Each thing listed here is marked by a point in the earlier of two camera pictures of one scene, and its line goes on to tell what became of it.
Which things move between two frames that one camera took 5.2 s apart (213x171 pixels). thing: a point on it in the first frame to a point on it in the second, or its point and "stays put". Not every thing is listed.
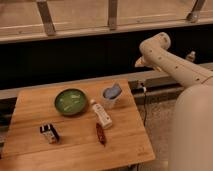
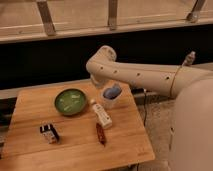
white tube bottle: x=104 y=119 stays put
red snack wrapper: x=101 y=133 stays put
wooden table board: x=75 y=127 stays put
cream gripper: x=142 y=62 to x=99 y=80
